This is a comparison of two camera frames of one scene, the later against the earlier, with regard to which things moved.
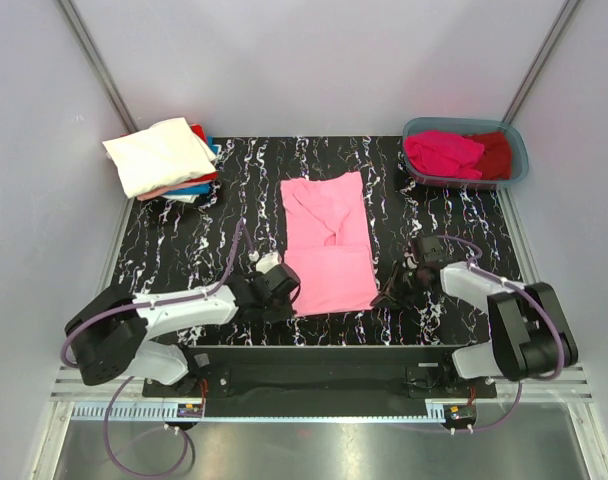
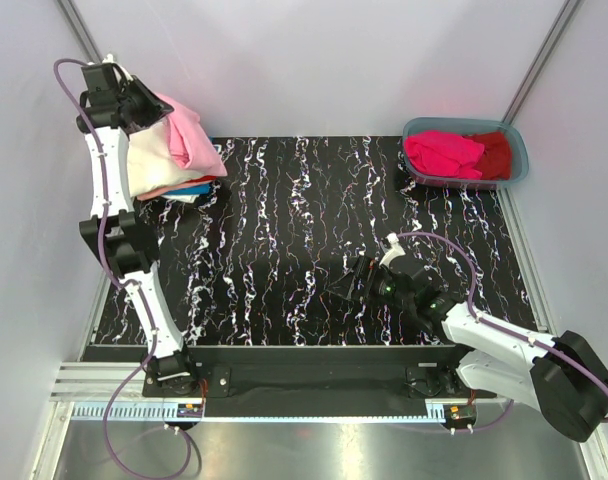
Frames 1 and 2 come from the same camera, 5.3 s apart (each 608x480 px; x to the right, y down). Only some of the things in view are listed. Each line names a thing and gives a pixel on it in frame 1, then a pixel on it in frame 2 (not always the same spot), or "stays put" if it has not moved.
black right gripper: [387, 288] to [342, 287]
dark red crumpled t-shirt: [495, 162] stays put
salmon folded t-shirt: [161, 191] stays put
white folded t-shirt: [161, 154] stays put
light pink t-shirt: [328, 243] to [189, 141]
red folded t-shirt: [198, 128] stays put
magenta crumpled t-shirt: [445, 153] stays put
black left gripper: [285, 313] to [155, 108]
